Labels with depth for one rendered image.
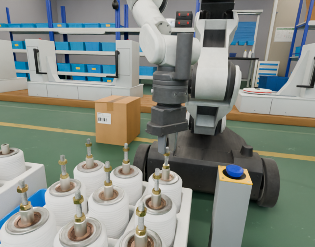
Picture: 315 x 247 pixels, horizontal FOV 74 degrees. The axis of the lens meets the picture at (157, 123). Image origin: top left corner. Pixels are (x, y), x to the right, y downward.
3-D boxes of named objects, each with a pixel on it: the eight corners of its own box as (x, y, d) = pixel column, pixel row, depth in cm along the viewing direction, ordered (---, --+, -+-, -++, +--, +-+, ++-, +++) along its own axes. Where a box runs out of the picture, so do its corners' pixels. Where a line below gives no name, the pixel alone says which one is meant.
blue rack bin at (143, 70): (142, 74, 554) (143, 66, 548) (157, 75, 547) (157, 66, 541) (137, 75, 507) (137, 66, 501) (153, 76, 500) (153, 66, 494)
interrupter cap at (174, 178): (174, 170, 63) (174, 168, 63) (182, 184, 56) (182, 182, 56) (149, 173, 62) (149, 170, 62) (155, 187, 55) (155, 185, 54)
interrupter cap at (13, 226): (26, 206, 46) (25, 204, 46) (57, 211, 45) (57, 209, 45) (-6, 233, 39) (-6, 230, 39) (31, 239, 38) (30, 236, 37)
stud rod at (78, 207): (80, 223, 40) (77, 188, 37) (84, 225, 39) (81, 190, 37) (76, 226, 39) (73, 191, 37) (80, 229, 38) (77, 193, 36)
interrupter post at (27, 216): (27, 216, 43) (25, 203, 42) (37, 218, 43) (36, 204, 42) (18, 225, 41) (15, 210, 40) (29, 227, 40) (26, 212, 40)
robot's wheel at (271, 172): (250, 188, 100) (256, 149, 94) (261, 189, 99) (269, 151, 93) (260, 216, 81) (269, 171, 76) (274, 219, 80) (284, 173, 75)
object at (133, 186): (142, 212, 71) (143, 164, 66) (140, 234, 62) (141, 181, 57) (114, 211, 71) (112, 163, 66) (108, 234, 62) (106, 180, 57)
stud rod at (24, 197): (28, 211, 42) (23, 178, 40) (30, 213, 41) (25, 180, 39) (23, 214, 41) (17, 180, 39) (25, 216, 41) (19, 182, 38)
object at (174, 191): (173, 216, 70) (176, 168, 65) (182, 239, 61) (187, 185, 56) (144, 220, 67) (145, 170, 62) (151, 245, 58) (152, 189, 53)
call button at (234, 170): (224, 170, 52) (225, 162, 52) (241, 172, 51) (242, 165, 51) (225, 178, 48) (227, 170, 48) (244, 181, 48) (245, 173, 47)
